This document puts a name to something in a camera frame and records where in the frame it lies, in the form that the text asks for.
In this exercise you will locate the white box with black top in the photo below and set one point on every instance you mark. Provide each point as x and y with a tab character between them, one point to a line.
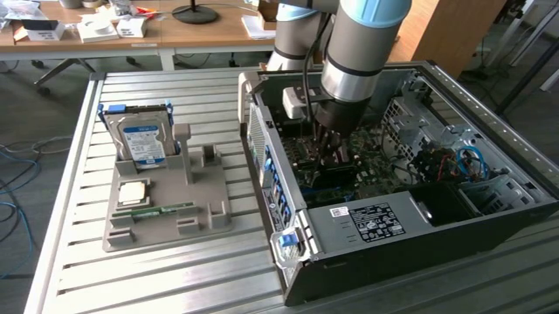
43	34

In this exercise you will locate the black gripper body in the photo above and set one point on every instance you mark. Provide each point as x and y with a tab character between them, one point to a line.
343	117

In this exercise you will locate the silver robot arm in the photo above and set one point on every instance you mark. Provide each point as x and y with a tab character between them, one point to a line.
354	59

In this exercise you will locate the green RAM stick with label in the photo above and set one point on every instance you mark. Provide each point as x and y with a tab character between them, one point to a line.
149	212

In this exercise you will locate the blue case latch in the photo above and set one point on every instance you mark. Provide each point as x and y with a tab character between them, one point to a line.
289	238

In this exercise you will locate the black lamp base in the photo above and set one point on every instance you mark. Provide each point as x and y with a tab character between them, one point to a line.
194	15

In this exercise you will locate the CPU socket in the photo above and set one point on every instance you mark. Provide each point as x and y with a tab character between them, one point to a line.
306	150

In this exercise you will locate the grey parts rack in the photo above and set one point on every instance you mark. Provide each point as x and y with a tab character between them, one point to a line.
170	196

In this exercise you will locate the silver CPU chip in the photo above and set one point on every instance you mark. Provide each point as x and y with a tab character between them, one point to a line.
131	193

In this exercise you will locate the grey cup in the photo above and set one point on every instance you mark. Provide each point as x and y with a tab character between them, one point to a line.
70	3

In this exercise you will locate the flat white box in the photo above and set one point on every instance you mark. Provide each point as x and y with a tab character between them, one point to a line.
94	36

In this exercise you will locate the silver disk bay with rails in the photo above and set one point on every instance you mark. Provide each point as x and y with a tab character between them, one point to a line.
494	196

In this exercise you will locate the tan tape roll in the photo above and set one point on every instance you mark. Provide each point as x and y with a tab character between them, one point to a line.
91	3

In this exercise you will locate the wooden desk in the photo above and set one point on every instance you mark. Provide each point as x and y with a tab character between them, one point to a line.
70	47
197	36

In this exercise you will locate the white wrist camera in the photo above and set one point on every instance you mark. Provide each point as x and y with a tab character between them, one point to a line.
295	104

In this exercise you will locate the perforated silver disk bay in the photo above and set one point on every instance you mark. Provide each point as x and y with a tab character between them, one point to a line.
406	131

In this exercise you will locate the green motherboard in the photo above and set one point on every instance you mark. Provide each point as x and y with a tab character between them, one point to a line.
379	170

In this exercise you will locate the white paper stack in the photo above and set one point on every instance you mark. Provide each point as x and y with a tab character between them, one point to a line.
258	29

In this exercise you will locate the black graphics card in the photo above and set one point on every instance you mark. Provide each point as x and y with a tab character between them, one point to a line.
337	178

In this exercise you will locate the short blue expansion slot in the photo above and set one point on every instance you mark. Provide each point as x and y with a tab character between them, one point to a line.
350	197

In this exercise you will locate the wooden cabinet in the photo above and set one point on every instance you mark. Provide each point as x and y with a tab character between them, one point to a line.
458	32

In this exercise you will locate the grey power supply unit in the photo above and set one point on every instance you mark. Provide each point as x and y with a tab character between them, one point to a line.
331	229

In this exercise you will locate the small white labelled box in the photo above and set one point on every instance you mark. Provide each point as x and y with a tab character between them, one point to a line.
131	27

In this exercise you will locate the open black PC case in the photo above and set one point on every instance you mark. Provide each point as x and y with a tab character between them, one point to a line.
393	261

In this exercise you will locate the white tape roll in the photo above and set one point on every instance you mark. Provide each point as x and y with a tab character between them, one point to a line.
103	28

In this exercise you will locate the long blue expansion slot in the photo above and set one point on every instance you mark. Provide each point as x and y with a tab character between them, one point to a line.
311	190

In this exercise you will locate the hard disk with blue carrier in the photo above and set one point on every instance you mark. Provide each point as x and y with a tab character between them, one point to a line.
139	140

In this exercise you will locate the clear plastic bag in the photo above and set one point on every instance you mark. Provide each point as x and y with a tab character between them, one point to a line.
22	11

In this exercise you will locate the brown cardboard box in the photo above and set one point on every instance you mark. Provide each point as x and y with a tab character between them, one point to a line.
266	11

